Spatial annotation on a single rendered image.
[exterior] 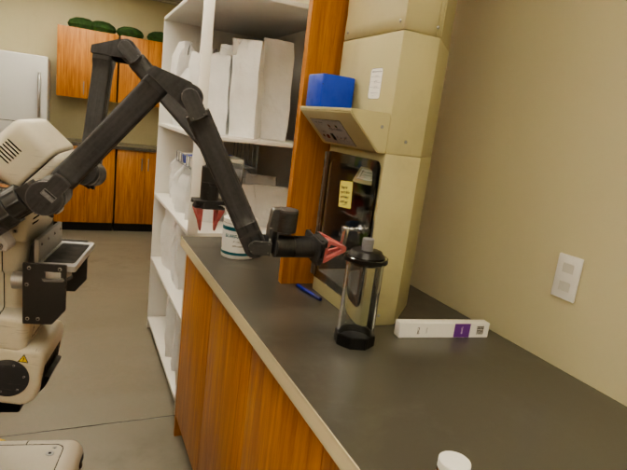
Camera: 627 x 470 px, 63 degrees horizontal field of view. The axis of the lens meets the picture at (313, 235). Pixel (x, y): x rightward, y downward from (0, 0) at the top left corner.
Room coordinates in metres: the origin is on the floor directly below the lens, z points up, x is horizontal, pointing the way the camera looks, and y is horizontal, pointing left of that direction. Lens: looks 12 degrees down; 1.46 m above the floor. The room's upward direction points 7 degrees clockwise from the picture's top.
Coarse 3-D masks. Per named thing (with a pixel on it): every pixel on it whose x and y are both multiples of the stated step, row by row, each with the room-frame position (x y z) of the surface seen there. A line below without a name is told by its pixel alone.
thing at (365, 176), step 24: (336, 168) 1.54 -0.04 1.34; (360, 168) 1.41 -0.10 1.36; (336, 192) 1.52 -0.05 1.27; (360, 192) 1.39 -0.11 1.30; (336, 216) 1.50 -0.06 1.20; (360, 216) 1.38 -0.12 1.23; (336, 240) 1.48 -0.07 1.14; (360, 240) 1.36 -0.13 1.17; (336, 264) 1.47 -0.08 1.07; (336, 288) 1.45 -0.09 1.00
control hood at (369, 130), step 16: (304, 112) 1.55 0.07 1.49; (320, 112) 1.45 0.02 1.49; (336, 112) 1.35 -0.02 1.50; (352, 112) 1.28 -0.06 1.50; (368, 112) 1.30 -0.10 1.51; (352, 128) 1.34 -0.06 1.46; (368, 128) 1.30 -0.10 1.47; (384, 128) 1.32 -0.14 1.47; (336, 144) 1.52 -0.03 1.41; (368, 144) 1.33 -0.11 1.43; (384, 144) 1.33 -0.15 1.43
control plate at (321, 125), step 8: (312, 120) 1.55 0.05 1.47; (320, 120) 1.49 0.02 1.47; (328, 120) 1.43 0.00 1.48; (336, 120) 1.39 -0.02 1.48; (320, 128) 1.53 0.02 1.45; (328, 128) 1.47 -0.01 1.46; (336, 128) 1.43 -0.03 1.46; (336, 136) 1.47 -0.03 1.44; (344, 136) 1.42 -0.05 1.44; (344, 144) 1.46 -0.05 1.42; (352, 144) 1.41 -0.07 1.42
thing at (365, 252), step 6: (366, 240) 1.21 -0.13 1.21; (372, 240) 1.21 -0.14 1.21; (360, 246) 1.25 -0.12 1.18; (366, 246) 1.21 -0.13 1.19; (372, 246) 1.21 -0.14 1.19; (348, 252) 1.22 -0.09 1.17; (354, 252) 1.20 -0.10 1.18; (360, 252) 1.19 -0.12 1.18; (366, 252) 1.20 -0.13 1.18; (372, 252) 1.21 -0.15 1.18; (378, 252) 1.21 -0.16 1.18; (360, 258) 1.18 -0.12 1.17; (366, 258) 1.18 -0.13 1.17; (372, 258) 1.18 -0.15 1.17; (378, 258) 1.19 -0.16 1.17; (384, 258) 1.21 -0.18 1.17
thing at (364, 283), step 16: (352, 256) 1.19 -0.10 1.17; (384, 256) 1.23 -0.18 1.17; (352, 272) 1.19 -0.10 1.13; (368, 272) 1.17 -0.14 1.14; (352, 288) 1.18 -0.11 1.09; (368, 288) 1.18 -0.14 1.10; (352, 304) 1.18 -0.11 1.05; (368, 304) 1.18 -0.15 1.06; (352, 320) 1.18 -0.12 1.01; (368, 320) 1.18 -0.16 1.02; (352, 336) 1.18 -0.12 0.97; (368, 336) 1.18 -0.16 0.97
